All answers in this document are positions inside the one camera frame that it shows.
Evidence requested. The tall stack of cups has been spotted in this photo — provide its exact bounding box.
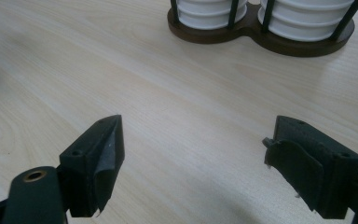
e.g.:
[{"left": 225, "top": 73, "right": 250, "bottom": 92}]
[{"left": 257, "top": 0, "right": 357, "bottom": 42}]

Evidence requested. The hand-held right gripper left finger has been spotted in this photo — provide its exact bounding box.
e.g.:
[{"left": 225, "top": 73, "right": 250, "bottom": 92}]
[{"left": 58, "top": 114, "right": 126, "bottom": 218}]

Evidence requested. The short stack of cups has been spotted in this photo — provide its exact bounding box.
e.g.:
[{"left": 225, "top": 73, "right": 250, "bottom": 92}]
[{"left": 175, "top": 0, "right": 249, "bottom": 31}]

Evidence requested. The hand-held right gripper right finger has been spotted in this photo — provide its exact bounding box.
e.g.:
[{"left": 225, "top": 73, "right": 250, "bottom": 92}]
[{"left": 261, "top": 115, "right": 358, "bottom": 220}]

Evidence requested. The black wire cup holder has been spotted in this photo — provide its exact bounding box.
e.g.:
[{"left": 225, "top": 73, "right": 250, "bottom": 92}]
[{"left": 167, "top": 0, "right": 358, "bottom": 58}]

